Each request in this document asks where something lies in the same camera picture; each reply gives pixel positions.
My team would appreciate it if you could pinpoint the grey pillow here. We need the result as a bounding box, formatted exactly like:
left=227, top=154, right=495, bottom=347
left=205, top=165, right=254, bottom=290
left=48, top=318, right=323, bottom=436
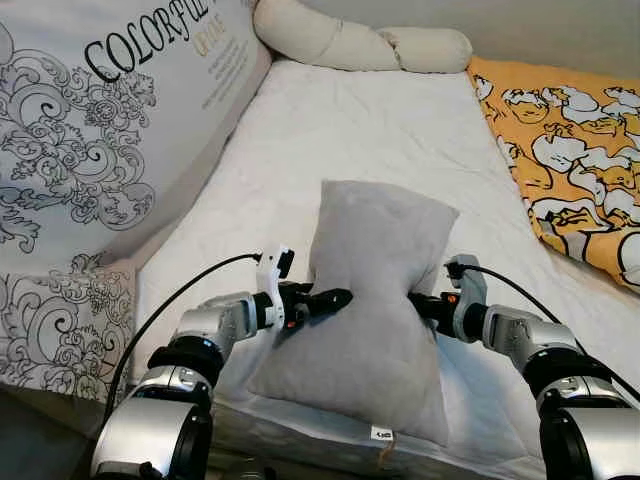
left=246, top=179, right=462, bottom=447

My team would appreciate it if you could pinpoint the beige bolster pillow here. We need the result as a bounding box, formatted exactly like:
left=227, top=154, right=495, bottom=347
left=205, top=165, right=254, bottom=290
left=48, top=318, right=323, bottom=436
left=252, top=0, right=475, bottom=75

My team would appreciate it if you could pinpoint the white mattress label tag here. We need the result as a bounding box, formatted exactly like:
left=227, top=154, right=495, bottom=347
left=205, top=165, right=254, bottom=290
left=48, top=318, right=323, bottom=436
left=369, top=425, right=397, bottom=472

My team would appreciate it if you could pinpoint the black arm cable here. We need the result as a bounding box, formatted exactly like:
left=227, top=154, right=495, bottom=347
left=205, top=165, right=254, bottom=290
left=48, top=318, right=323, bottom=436
left=104, top=251, right=264, bottom=423
left=464, top=262, right=640, bottom=403

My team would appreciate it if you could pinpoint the white quilted mattress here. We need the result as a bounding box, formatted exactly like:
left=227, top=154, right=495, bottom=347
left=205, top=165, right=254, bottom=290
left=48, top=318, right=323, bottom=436
left=133, top=57, right=640, bottom=480

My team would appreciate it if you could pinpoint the yellow cartoon egg blanket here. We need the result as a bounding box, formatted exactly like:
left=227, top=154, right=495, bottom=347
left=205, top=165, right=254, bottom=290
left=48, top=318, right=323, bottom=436
left=466, top=55, right=640, bottom=294

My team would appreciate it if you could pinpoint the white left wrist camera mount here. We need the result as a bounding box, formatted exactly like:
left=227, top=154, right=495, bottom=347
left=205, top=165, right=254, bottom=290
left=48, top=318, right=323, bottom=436
left=254, top=246, right=297, bottom=328

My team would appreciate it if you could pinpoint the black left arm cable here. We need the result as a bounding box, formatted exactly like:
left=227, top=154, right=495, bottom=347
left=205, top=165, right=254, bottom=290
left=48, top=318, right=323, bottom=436
left=104, top=251, right=264, bottom=423

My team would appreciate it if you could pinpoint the grey quilted bed base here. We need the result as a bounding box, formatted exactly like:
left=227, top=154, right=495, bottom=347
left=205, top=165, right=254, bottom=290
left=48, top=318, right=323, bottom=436
left=205, top=400, right=546, bottom=480

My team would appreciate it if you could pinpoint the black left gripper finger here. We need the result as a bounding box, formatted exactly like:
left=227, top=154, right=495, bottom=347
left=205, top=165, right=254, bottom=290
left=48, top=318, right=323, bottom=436
left=305, top=288, right=354, bottom=317

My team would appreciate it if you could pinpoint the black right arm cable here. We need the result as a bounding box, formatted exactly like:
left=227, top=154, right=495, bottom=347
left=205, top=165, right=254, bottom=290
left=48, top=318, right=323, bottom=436
left=464, top=262, right=640, bottom=403

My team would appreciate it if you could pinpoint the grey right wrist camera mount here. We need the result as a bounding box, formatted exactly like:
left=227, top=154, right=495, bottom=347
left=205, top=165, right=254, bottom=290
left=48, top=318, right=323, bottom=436
left=444, top=254, right=490, bottom=344

